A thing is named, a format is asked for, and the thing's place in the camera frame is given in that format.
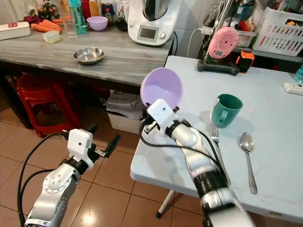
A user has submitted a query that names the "white box red label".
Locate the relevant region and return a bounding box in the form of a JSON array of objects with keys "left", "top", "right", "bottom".
[{"left": 0, "top": 21, "right": 31, "bottom": 41}]

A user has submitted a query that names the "small pale plastic cup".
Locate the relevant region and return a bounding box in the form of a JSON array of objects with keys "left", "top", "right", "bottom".
[{"left": 43, "top": 30, "right": 61, "bottom": 44}]

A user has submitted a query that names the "small purple bowl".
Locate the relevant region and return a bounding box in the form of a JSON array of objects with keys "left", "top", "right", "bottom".
[{"left": 87, "top": 16, "right": 109, "bottom": 32}]

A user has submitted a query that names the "pink round gadget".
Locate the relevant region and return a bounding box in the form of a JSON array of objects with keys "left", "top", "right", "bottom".
[{"left": 207, "top": 26, "right": 240, "bottom": 60}]

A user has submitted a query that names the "white kitchen food processor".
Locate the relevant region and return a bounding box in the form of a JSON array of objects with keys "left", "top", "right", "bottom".
[{"left": 127, "top": 0, "right": 181, "bottom": 47}]

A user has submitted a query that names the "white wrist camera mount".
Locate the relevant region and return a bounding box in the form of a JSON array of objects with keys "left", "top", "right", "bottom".
[
  {"left": 67, "top": 128, "right": 95, "bottom": 164},
  {"left": 146, "top": 98, "right": 178, "bottom": 134}
]

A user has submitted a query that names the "orange carrot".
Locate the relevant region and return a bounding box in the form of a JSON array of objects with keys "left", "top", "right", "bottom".
[
  {"left": 41, "top": 19, "right": 62, "bottom": 32},
  {"left": 30, "top": 23, "right": 53, "bottom": 33}
]

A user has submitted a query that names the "clear teal bottle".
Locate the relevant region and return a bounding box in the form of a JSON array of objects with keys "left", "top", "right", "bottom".
[{"left": 294, "top": 63, "right": 303, "bottom": 85}]

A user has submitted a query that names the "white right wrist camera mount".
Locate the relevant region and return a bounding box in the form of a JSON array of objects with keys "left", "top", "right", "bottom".
[{"left": 146, "top": 98, "right": 178, "bottom": 134}]

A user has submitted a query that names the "white plastic basket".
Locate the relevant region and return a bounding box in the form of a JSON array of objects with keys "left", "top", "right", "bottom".
[{"left": 251, "top": 7, "right": 303, "bottom": 57}]

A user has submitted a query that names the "clear food container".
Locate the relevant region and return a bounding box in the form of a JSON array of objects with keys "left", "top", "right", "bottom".
[{"left": 236, "top": 28, "right": 257, "bottom": 49}]

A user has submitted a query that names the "steel spoon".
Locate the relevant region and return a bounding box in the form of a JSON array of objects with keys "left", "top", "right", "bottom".
[{"left": 240, "top": 131, "right": 258, "bottom": 195}]

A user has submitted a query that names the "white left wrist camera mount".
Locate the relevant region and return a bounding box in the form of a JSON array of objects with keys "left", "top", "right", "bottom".
[{"left": 67, "top": 128, "right": 95, "bottom": 164}]

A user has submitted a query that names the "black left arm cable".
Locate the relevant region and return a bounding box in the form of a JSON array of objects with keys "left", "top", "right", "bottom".
[{"left": 16, "top": 131, "right": 71, "bottom": 224}]

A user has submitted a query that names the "stainless steel bowl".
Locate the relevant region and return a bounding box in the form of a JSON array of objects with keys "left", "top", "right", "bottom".
[{"left": 73, "top": 47, "right": 106, "bottom": 66}]

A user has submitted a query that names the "white folding table leg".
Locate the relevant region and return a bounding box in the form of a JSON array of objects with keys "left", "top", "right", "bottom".
[{"left": 155, "top": 189, "right": 177, "bottom": 219}]

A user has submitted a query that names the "clear drinking glass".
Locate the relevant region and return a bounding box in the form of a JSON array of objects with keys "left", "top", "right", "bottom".
[{"left": 62, "top": 14, "right": 79, "bottom": 39}]

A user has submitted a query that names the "red plastic stool stack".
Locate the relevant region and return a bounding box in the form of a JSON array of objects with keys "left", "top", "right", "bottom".
[{"left": 16, "top": 73, "right": 78, "bottom": 139}]

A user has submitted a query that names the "white charger with cable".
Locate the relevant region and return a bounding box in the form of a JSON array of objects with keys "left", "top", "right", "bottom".
[{"left": 186, "top": 26, "right": 214, "bottom": 58}]

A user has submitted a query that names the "white bin with newspapers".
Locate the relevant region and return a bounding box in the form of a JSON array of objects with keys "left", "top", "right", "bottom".
[{"left": 106, "top": 89, "right": 143, "bottom": 135}]

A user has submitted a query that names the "black and orange tool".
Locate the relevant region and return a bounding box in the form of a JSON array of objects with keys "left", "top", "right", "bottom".
[{"left": 197, "top": 50, "right": 255, "bottom": 77}]

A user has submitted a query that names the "teal plastic bottle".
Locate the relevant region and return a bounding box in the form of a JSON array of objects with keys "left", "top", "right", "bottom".
[{"left": 69, "top": 0, "right": 88, "bottom": 35}]

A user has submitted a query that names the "steel fork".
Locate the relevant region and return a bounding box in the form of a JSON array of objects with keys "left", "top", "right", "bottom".
[{"left": 211, "top": 124, "right": 232, "bottom": 186}]

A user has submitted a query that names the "green plastic mug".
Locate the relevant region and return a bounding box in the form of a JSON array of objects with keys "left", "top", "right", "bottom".
[{"left": 211, "top": 93, "right": 243, "bottom": 129}]

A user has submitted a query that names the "large purple plastic bowl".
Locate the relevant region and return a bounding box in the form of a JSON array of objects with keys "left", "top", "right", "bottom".
[{"left": 141, "top": 67, "right": 183, "bottom": 108}]

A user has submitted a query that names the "grey wooden counter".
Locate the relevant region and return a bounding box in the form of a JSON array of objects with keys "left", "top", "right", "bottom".
[{"left": 0, "top": 26, "right": 177, "bottom": 152}]

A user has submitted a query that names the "white power strip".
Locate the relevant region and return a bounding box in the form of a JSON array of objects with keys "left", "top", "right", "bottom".
[{"left": 283, "top": 81, "right": 303, "bottom": 96}]

